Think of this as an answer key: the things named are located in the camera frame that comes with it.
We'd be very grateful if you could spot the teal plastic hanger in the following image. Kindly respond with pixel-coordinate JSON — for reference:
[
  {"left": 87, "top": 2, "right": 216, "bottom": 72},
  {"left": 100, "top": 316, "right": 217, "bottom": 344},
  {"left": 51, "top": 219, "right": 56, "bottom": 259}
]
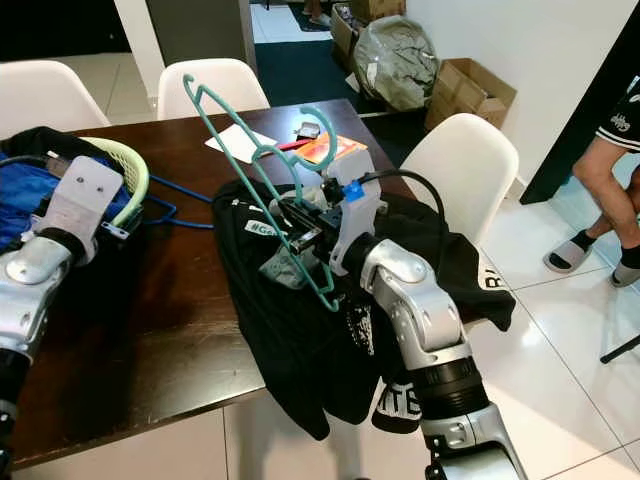
[{"left": 182, "top": 73, "right": 343, "bottom": 313}]

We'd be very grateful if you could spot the blue mesh garment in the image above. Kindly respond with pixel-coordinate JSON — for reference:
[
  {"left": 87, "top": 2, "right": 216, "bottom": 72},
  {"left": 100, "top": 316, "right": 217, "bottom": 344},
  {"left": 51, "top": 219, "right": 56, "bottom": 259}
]
[{"left": 0, "top": 150, "right": 81, "bottom": 246}]

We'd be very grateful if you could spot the white paper sheet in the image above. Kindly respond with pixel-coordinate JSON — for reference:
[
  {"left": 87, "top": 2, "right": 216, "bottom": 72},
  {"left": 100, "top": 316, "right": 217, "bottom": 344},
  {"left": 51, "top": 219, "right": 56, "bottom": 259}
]
[{"left": 205, "top": 123, "right": 281, "bottom": 164}]

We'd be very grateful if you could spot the orange printed packet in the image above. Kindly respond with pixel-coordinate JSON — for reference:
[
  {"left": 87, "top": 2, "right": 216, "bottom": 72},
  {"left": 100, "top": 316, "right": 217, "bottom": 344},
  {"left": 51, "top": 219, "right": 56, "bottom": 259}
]
[{"left": 295, "top": 133, "right": 369, "bottom": 169}]

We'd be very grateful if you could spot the black garment with white print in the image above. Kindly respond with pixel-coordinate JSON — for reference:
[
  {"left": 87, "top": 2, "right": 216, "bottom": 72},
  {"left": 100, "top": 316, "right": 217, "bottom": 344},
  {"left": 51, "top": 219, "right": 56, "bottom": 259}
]
[{"left": 212, "top": 178, "right": 519, "bottom": 441}]

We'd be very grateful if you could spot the yellow-green plastic basket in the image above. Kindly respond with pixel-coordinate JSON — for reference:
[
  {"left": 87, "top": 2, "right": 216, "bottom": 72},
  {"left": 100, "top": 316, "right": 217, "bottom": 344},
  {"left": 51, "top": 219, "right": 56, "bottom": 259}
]
[{"left": 80, "top": 137, "right": 151, "bottom": 229}]

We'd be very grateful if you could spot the grey-green stuffed bag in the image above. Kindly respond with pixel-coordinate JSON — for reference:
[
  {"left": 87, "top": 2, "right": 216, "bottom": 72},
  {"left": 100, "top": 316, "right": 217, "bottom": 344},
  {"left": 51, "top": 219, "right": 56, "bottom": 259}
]
[{"left": 352, "top": 15, "right": 441, "bottom": 111}]

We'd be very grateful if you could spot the open brown cardboard box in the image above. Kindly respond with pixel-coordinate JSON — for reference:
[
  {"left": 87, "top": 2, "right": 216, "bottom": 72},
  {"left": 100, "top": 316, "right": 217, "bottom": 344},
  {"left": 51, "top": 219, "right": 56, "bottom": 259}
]
[{"left": 423, "top": 57, "right": 518, "bottom": 131}]

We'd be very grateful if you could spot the grey-brown door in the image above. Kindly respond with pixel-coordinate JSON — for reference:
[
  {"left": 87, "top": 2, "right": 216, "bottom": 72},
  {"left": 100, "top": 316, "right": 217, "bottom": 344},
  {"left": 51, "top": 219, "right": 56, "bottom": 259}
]
[{"left": 145, "top": 0, "right": 256, "bottom": 71}]

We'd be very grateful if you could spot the grey sandal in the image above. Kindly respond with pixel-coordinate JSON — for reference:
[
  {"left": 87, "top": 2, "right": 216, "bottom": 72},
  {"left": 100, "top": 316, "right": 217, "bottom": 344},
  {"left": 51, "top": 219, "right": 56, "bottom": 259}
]
[
  {"left": 543, "top": 240, "right": 601, "bottom": 275},
  {"left": 610, "top": 262, "right": 640, "bottom": 289}
]

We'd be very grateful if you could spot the plain black garment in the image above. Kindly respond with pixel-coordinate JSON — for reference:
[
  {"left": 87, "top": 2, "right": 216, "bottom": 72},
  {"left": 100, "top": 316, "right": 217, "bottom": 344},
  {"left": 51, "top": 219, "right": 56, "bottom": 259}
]
[{"left": 0, "top": 127, "right": 86, "bottom": 166}]

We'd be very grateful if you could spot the person in black shorts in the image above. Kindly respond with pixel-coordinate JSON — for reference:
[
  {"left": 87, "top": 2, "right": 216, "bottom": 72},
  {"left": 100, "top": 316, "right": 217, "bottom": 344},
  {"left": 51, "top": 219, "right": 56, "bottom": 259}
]
[{"left": 543, "top": 70, "right": 640, "bottom": 289}]

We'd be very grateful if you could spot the black metal stand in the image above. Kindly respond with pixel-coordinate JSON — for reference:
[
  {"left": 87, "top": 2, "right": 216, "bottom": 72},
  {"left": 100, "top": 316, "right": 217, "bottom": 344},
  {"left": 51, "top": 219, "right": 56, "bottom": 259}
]
[{"left": 600, "top": 333, "right": 640, "bottom": 365}]

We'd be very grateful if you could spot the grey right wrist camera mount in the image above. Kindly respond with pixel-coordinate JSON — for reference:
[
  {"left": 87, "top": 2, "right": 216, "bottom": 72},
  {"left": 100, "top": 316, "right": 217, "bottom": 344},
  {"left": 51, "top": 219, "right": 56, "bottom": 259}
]
[{"left": 324, "top": 150, "right": 382, "bottom": 278}]

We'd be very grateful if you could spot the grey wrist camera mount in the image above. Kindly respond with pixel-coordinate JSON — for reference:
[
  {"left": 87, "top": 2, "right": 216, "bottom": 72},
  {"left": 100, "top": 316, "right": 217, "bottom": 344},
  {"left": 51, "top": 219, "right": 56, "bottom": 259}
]
[
  {"left": 324, "top": 150, "right": 382, "bottom": 278},
  {"left": 42, "top": 155, "right": 127, "bottom": 267}
]

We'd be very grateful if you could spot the blue cable tag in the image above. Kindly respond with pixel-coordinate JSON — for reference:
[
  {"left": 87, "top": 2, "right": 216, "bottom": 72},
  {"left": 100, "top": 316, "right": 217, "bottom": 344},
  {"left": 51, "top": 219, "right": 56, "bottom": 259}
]
[{"left": 343, "top": 177, "right": 368, "bottom": 204}]

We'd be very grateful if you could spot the blue wire hanger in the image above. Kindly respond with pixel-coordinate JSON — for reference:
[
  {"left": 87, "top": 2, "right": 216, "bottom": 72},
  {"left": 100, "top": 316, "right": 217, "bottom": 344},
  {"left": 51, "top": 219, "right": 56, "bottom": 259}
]
[{"left": 145, "top": 190, "right": 216, "bottom": 231}]

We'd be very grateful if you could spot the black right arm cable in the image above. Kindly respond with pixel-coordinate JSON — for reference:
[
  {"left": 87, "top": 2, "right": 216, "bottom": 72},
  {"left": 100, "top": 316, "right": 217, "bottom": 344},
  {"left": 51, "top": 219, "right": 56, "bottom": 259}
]
[{"left": 360, "top": 168, "right": 448, "bottom": 226}]

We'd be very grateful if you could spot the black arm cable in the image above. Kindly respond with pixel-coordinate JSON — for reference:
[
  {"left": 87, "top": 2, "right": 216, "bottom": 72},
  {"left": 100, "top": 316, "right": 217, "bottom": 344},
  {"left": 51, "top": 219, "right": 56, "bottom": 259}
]
[
  {"left": 0, "top": 150, "right": 89, "bottom": 176},
  {"left": 360, "top": 168, "right": 448, "bottom": 226}
]

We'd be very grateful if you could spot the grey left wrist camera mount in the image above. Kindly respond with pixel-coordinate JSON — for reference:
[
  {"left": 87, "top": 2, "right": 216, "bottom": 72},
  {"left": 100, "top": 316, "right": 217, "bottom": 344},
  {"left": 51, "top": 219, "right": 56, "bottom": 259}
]
[{"left": 42, "top": 155, "right": 127, "bottom": 267}]

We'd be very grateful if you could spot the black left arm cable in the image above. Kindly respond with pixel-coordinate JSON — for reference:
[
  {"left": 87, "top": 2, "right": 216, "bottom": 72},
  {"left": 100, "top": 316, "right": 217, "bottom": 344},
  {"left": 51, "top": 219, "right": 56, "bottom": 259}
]
[{"left": 0, "top": 150, "right": 89, "bottom": 176}]

